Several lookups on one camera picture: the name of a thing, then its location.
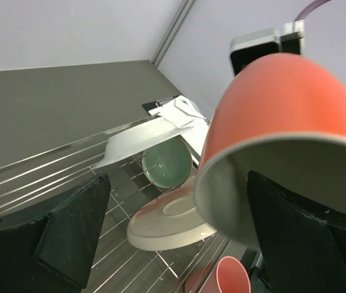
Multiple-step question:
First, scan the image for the white instruction booklet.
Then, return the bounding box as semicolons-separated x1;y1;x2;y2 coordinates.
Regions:
148;95;210;162

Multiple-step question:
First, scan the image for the orange ceramic mug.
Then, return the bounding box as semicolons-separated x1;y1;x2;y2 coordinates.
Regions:
193;53;346;249

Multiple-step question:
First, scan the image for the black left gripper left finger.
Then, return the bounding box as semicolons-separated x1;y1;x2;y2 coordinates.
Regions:
0;173;110;292

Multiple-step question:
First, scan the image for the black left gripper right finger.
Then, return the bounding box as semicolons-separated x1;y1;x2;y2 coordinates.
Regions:
247;171;346;292

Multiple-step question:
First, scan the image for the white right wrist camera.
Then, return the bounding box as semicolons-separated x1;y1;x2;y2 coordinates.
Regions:
229;20;305;75

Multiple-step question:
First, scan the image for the steel wire dish rack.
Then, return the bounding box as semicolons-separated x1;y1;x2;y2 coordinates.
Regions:
0;128;262;292

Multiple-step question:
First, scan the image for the black clipboard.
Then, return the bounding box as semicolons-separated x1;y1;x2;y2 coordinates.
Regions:
142;95;178;113

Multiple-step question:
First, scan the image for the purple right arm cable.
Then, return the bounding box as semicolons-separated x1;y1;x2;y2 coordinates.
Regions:
294;0;332;22

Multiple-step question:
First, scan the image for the pink and cream floral plate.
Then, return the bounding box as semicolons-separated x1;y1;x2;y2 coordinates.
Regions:
127;176;216;251

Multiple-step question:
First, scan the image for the pink plastic cup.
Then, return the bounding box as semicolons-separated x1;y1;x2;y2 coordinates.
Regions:
184;256;251;293

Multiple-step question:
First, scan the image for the mint green ceramic bowl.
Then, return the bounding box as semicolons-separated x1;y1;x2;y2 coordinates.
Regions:
141;138;192;189

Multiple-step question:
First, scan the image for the white ceramic plate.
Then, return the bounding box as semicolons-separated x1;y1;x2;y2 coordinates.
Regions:
93;117;193;170

